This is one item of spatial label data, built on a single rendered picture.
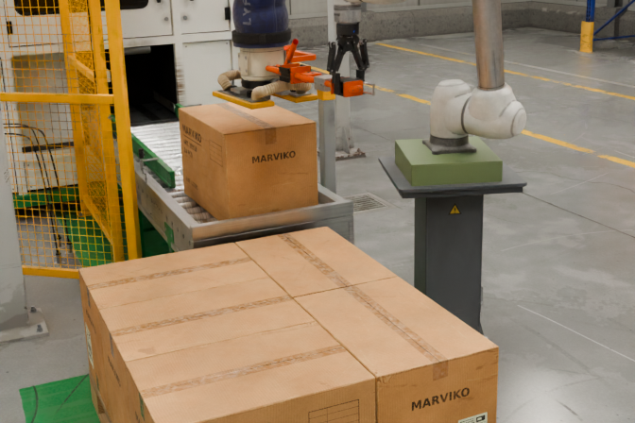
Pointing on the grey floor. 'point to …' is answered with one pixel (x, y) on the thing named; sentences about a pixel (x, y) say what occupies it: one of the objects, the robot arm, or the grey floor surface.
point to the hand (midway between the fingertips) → (348, 84)
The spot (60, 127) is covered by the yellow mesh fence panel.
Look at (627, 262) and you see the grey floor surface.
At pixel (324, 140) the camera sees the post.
